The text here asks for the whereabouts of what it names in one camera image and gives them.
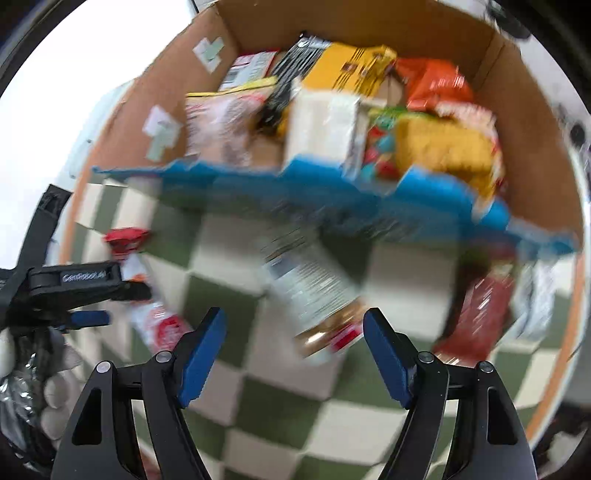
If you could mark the red and white snack packet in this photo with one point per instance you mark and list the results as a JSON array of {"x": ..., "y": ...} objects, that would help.
[{"x": 309, "y": 286}]

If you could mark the green white checkered tablecloth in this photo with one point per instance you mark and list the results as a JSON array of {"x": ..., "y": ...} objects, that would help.
[{"x": 286, "y": 438}]

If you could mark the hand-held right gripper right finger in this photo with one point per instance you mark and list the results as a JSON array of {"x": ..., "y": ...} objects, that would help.
[{"x": 390, "y": 360}]

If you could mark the white snack carton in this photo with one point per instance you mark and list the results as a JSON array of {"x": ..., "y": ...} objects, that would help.
[{"x": 318, "y": 129}]

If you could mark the green candy packet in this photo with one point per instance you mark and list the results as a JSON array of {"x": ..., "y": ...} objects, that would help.
[{"x": 381, "y": 147}]

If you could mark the orange snack packet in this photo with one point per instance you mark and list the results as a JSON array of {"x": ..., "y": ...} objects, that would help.
[{"x": 434, "y": 83}]

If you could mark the long white red snack packet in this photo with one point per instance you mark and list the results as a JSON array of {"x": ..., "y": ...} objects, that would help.
[{"x": 157, "y": 323}]

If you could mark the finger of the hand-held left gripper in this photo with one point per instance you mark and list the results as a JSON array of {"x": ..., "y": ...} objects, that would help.
[
  {"x": 136, "y": 290},
  {"x": 90, "y": 318}
]

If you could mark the dark shiny bag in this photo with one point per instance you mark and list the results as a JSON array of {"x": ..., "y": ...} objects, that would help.
[{"x": 23, "y": 415}]

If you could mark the clear bread packet yellow edge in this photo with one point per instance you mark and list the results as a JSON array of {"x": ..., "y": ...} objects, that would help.
[{"x": 217, "y": 124}]

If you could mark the large yellow black snack packet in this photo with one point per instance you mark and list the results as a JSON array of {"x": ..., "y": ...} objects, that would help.
[{"x": 341, "y": 69}]

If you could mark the cardboard box blue print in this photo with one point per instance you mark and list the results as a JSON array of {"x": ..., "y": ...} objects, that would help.
[{"x": 521, "y": 138}]

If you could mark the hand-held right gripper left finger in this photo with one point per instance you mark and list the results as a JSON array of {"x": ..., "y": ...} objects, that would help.
[{"x": 201, "y": 360}]

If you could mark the small red white snack packet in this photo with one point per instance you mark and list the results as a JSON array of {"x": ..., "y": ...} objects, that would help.
[{"x": 247, "y": 69}]

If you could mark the dark red snack packet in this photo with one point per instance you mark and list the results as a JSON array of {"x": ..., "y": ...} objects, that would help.
[{"x": 480, "y": 318}]

